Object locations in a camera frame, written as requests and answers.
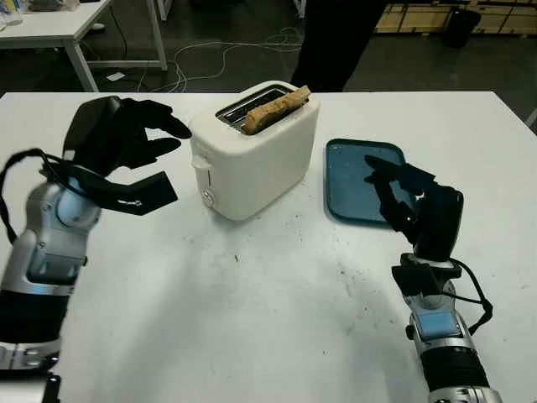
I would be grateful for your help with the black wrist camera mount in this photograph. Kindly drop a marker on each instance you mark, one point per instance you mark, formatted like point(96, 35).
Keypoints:
point(415, 277)
point(142, 195)

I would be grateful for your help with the blue rectangular tray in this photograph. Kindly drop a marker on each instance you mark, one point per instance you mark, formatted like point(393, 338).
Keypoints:
point(348, 189)

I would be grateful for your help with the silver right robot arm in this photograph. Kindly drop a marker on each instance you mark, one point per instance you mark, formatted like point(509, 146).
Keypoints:
point(444, 336)

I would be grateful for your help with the brown bread slice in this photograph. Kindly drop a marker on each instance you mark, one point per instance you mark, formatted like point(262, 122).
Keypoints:
point(272, 111)

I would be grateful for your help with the white office desk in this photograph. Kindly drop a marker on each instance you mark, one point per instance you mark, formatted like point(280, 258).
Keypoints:
point(42, 25)

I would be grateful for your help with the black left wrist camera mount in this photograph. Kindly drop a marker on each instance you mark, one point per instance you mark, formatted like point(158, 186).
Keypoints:
point(142, 195)

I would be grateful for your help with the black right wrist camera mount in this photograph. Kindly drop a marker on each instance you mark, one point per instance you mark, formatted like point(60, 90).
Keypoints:
point(415, 277)

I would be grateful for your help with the white paper sheet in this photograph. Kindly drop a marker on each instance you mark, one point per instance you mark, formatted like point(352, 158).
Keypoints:
point(116, 76)

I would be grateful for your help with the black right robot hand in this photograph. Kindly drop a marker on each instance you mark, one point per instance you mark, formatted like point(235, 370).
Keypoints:
point(440, 222)

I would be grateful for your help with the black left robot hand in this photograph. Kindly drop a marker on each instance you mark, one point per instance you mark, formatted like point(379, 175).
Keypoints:
point(100, 134)

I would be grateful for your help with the wooden crates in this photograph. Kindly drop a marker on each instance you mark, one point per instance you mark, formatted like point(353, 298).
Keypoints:
point(419, 19)

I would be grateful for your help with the black waste bin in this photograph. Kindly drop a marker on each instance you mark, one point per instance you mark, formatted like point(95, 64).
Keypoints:
point(461, 29)

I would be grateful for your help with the white two-slot toaster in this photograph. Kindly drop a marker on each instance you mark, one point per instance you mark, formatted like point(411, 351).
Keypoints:
point(251, 176)

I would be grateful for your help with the clear labelled cup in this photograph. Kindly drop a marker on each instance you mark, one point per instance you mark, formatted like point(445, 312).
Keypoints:
point(8, 12)

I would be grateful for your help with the person in black trousers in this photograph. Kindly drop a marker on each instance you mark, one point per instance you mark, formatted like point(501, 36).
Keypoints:
point(331, 42)

